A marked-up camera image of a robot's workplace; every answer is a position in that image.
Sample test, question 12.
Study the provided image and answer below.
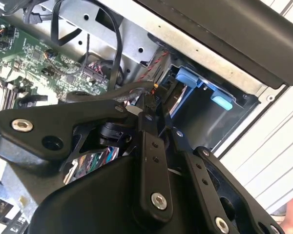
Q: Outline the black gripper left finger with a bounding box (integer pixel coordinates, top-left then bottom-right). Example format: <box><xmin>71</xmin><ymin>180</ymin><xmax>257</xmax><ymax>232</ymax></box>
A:
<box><xmin>0</xmin><ymin>97</ymin><xmax>174</xmax><ymax>224</ymax></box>

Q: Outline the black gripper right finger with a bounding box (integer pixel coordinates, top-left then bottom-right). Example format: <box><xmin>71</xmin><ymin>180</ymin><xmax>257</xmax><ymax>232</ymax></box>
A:
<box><xmin>158</xmin><ymin>104</ymin><xmax>287</xmax><ymax>234</ymax></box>

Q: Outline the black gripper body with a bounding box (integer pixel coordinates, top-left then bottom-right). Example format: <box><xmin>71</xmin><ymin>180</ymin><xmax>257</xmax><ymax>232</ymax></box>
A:
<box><xmin>26</xmin><ymin>151</ymin><xmax>235</xmax><ymax>234</ymax></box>

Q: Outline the black sleeved disk wire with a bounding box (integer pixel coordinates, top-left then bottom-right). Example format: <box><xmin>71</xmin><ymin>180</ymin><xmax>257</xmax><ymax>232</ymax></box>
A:
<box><xmin>65</xmin><ymin>81</ymin><xmax>162</xmax><ymax>110</ymax></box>

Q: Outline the hard disk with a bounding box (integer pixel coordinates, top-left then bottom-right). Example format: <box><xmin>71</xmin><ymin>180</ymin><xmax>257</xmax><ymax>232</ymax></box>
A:
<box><xmin>161</xmin><ymin>65</ymin><xmax>235</xmax><ymax>117</ymax></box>

